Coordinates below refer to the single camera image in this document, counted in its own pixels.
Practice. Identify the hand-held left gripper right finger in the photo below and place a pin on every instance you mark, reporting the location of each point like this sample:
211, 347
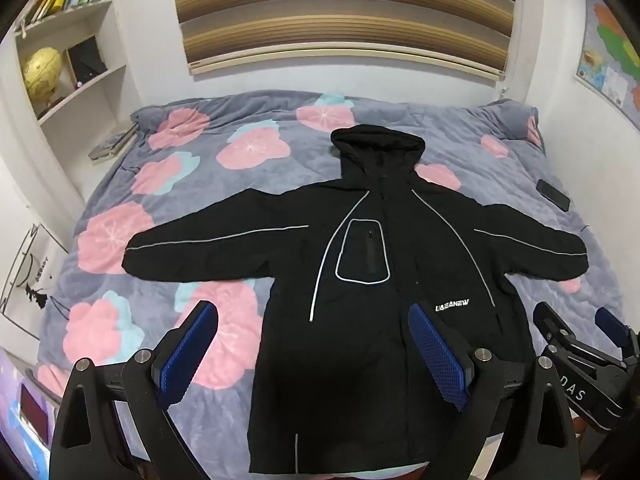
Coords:
440, 355

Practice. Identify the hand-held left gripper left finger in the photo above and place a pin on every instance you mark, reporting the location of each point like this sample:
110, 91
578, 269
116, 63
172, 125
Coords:
187, 355

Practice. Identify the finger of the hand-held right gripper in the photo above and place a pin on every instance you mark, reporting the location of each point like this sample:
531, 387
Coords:
611, 325
550, 322

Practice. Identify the black hooded jacket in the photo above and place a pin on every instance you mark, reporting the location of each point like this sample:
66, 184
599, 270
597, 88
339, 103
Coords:
350, 360

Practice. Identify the black phone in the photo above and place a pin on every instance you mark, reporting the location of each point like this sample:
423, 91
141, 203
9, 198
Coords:
552, 194

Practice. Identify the grey pink floral blanket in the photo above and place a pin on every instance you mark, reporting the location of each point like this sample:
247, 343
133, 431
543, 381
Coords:
240, 195

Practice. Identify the purple printed box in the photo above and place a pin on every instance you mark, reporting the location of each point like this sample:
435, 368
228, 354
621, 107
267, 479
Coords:
15, 395

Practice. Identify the white poster with black drawing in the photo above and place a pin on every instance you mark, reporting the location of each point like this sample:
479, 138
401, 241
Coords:
30, 270

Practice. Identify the grey flat book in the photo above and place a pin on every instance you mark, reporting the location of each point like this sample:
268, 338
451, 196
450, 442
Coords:
107, 149

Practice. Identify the black box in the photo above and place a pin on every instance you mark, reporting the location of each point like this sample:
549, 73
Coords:
85, 57

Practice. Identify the golden globe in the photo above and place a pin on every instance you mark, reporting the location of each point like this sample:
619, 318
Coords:
42, 67

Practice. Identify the white bookshelf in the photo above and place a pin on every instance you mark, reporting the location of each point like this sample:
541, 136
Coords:
95, 15

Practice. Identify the brown striped window blind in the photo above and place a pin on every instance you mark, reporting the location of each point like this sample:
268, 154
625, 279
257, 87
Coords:
340, 10

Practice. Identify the colourful wall map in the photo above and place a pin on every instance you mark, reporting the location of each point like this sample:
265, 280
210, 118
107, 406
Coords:
612, 45

